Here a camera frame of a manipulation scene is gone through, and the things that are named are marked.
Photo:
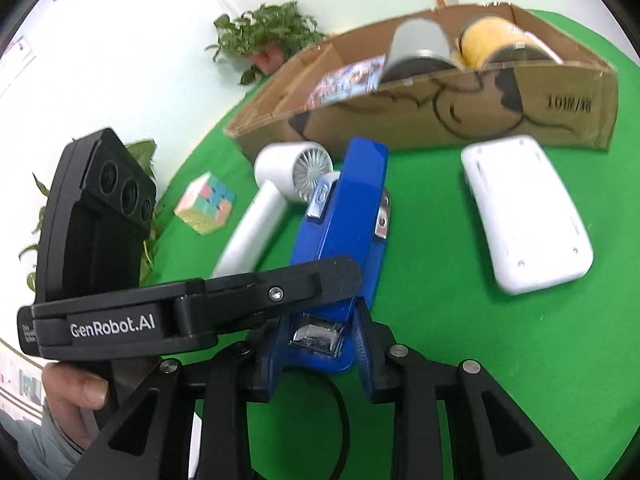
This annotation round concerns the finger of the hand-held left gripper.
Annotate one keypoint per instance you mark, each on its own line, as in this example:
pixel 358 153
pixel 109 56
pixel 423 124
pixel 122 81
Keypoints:
pixel 280 285

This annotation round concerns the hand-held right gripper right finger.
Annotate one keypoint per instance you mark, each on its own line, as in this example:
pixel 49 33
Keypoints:
pixel 425 410

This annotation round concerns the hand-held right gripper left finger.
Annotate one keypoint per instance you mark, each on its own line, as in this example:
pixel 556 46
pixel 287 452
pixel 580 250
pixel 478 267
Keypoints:
pixel 220 410

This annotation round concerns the blue stapler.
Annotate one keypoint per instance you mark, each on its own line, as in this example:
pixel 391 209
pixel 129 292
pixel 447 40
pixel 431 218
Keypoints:
pixel 350 220

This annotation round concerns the brown cardboard box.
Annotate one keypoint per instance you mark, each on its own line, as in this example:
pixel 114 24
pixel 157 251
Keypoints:
pixel 400 120

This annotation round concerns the silver metal can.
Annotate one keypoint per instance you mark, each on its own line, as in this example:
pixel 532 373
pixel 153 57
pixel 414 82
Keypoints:
pixel 417 40

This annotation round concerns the glass jar with yellow label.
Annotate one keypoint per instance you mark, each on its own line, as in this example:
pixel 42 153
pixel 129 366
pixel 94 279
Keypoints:
pixel 485 42

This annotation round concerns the person's left forearm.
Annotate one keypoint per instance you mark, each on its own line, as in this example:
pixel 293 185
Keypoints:
pixel 35 445

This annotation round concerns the person's left hand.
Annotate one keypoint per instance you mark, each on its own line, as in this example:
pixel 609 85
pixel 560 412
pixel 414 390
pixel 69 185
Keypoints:
pixel 75 385

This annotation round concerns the white handheld fan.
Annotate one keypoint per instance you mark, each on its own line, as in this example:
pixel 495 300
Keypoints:
pixel 250 230

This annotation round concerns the pastel puzzle cube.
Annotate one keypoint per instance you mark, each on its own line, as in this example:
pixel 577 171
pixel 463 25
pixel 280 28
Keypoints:
pixel 205 202

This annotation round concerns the green leafy plant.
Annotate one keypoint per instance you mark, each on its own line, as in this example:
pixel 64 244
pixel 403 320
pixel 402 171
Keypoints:
pixel 142 152

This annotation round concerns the white rectangular device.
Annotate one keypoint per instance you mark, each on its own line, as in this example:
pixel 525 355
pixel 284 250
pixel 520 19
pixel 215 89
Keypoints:
pixel 525 210

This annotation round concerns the potted plant in red pot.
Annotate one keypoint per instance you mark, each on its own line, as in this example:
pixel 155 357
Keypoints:
pixel 270 25

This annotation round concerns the wall poster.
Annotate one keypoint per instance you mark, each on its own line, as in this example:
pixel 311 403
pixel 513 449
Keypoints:
pixel 20 385

